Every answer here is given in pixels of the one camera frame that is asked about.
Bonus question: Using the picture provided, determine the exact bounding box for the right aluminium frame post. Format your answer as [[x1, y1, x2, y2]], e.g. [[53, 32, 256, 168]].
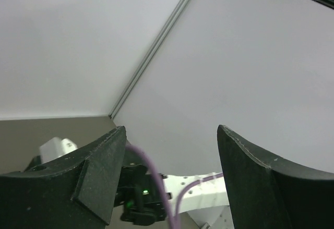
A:
[[109, 0, 191, 119]]

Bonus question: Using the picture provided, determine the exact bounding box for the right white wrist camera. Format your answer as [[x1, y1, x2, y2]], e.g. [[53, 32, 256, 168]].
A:
[[39, 137, 78, 164]]

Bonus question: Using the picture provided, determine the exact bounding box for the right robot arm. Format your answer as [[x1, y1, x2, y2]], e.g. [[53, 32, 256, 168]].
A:
[[26, 144, 229, 228]]

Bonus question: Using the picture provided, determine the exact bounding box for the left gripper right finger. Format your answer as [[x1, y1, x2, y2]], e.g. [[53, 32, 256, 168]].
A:
[[217, 125, 333, 228]]

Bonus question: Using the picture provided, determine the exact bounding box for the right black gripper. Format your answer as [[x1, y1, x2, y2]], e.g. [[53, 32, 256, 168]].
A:
[[24, 155, 46, 172]]

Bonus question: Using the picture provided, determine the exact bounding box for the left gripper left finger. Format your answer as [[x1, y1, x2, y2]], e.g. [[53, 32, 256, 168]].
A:
[[1, 126, 127, 228]]

